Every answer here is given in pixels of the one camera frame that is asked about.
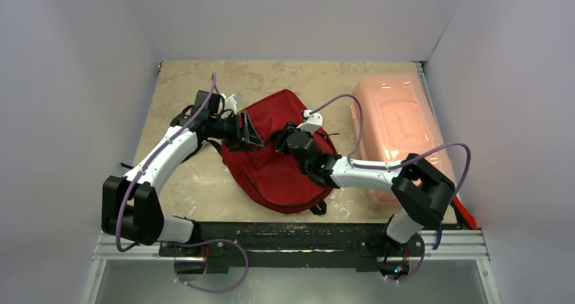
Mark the red backpack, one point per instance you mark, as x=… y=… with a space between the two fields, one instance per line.
x=270 y=178

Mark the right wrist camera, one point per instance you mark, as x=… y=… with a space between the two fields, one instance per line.
x=312 y=121

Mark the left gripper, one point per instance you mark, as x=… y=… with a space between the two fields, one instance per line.
x=236 y=142

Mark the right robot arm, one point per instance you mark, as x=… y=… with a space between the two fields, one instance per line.
x=423 y=191

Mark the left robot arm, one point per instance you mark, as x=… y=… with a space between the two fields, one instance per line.
x=130 y=203

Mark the pink plastic storage box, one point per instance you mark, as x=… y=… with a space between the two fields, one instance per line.
x=397 y=119

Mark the blue handled pliers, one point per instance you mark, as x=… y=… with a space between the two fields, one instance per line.
x=438 y=238

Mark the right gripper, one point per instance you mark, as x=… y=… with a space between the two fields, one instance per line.
x=287 y=136

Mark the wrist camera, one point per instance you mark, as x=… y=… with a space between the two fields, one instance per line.
x=312 y=121
x=230 y=104

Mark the red handled tool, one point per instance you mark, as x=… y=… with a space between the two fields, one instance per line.
x=463 y=216

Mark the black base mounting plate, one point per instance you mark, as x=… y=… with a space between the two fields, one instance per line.
x=358 y=246

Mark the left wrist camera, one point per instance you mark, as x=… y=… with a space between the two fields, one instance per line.
x=230 y=104

